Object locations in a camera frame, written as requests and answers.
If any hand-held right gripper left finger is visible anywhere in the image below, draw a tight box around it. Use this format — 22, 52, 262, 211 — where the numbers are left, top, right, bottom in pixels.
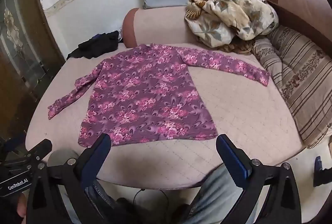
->
26, 133, 112, 224

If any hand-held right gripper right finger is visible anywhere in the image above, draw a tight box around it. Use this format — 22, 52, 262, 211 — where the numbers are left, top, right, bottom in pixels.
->
216, 134, 303, 224

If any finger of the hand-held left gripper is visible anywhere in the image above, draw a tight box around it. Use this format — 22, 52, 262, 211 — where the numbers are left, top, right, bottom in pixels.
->
16, 139, 53, 171

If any purple floral long-sleeved shirt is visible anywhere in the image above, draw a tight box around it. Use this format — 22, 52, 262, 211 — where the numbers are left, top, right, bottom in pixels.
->
47, 43, 271, 148

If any person's left hand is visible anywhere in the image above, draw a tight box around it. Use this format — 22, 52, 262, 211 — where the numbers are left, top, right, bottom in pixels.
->
16, 193, 28, 218

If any person's right leg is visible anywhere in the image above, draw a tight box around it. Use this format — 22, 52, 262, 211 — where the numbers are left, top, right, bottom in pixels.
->
189, 164, 262, 224

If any person's leg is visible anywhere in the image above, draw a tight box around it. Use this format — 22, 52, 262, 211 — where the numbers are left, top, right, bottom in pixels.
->
189, 164, 262, 224
84, 178, 118, 224

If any person's left leg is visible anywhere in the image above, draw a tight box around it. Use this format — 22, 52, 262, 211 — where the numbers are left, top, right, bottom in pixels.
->
84, 178, 118, 224

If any pink quilted mattress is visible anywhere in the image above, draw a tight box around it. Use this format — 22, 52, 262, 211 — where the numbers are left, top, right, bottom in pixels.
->
26, 43, 305, 189

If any dark object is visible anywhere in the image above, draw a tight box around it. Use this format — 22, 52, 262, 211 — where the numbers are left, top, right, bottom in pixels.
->
313, 156, 332, 188

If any wooden door with glass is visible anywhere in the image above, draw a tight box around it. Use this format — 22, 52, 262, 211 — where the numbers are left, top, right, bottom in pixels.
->
0, 0, 65, 141

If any striped beige cushion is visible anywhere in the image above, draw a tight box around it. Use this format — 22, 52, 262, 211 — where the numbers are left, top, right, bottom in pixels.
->
251, 25, 332, 149

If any black cloth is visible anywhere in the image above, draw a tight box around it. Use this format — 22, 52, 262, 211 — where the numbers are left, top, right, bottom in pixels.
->
67, 30, 120, 60

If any pink bolster cushion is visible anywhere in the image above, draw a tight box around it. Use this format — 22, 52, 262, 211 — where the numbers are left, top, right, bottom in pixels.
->
122, 7, 200, 48
261, 0, 332, 58

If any beige floral blanket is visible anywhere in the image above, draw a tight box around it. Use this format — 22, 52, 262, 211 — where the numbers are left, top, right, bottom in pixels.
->
185, 0, 279, 54

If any black cable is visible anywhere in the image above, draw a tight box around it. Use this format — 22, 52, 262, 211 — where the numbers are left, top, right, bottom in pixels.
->
133, 188, 170, 214

